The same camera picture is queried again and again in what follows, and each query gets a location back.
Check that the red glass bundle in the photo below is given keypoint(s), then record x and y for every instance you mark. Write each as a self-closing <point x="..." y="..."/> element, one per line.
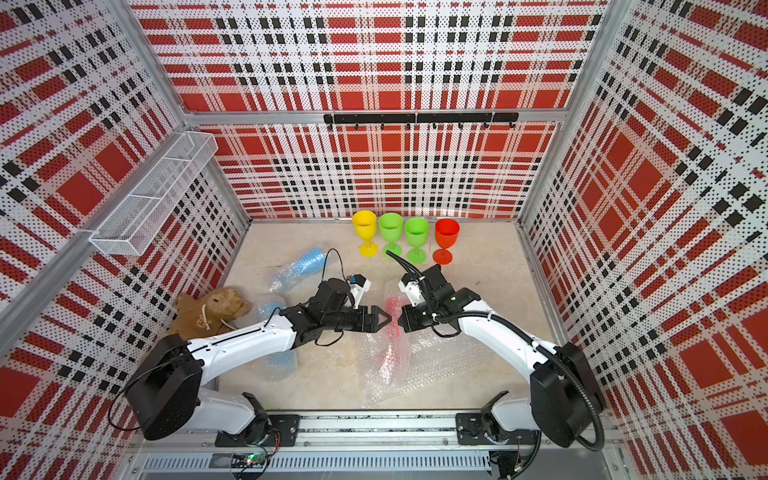
<point x="384" y="357"/>

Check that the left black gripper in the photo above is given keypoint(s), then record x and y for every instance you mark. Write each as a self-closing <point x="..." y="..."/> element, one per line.
<point x="371" y="319"/>

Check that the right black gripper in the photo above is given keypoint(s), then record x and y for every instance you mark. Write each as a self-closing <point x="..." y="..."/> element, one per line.
<point x="410" y="325"/>

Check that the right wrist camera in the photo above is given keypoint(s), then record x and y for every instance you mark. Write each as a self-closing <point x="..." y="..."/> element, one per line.
<point x="411" y="288"/>

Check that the wrapped light blue glass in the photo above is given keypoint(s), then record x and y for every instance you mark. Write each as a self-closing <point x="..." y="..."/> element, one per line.
<point x="277" y="366"/>

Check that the blue glass in bubble wrap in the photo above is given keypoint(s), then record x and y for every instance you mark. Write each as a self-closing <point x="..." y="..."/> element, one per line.
<point x="283" y="278"/>

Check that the red plastic wine glass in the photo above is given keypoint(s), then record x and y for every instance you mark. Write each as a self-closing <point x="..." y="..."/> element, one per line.
<point x="446" y="235"/>

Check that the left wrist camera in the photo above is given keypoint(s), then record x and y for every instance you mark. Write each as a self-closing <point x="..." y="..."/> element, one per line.
<point x="359" y="286"/>

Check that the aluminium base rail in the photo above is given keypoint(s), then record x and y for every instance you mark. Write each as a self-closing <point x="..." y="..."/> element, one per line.
<point x="377" y="444"/>

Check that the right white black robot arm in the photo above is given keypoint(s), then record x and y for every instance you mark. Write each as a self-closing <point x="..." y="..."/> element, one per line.
<point x="564" y="403"/>

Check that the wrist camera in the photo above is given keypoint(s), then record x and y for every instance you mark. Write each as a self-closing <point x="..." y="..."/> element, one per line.
<point x="359" y="286"/>
<point x="411" y="288"/>

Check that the yellow plastic wine glass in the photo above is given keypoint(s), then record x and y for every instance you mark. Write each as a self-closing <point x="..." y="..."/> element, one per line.
<point x="365" y="225"/>

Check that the white wire mesh basket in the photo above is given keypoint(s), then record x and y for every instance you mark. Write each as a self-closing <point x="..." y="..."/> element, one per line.
<point x="133" y="224"/>

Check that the green circuit board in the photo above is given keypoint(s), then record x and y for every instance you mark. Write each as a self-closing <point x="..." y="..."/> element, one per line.
<point x="249" y="462"/>

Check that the green glass bundle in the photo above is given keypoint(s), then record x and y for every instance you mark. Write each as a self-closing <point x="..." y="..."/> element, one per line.
<point x="416" y="231"/>

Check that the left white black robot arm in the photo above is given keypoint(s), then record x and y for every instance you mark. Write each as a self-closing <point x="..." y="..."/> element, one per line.
<point x="168" y="392"/>

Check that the black wall hook rail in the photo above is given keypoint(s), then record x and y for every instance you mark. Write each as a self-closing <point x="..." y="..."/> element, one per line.
<point x="421" y="118"/>

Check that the brown teddy bear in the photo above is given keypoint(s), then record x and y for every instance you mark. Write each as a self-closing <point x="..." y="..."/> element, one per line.
<point x="208" y="315"/>

